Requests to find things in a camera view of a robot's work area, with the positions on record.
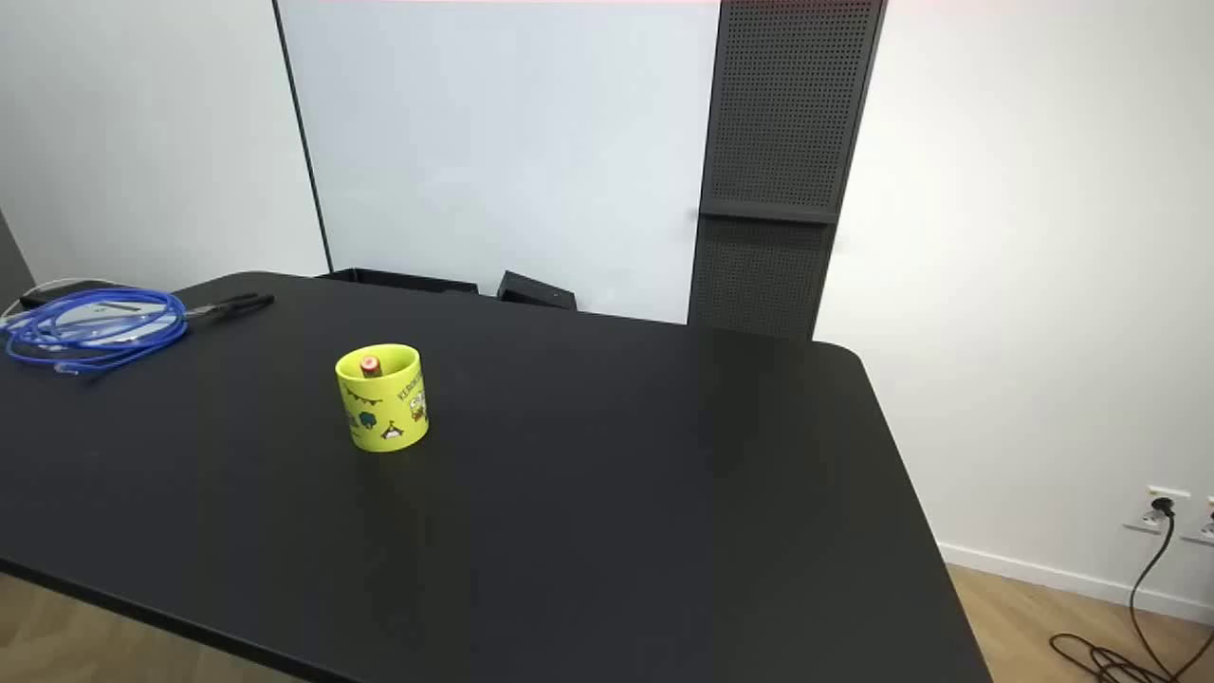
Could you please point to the white wall power outlet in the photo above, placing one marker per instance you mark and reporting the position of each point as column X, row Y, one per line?
column 1159, row 510

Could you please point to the whiteboard panel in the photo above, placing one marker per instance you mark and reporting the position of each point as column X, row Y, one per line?
column 479, row 139

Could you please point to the black low cabinet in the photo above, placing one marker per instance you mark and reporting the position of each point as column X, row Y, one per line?
column 409, row 281

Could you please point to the dark grey acoustic panel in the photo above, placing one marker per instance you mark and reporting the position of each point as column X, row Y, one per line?
column 786, row 103

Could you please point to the black box behind table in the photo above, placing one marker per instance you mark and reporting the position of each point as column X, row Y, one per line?
column 528, row 291

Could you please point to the yellow-green mug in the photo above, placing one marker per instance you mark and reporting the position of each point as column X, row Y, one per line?
column 383, row 413

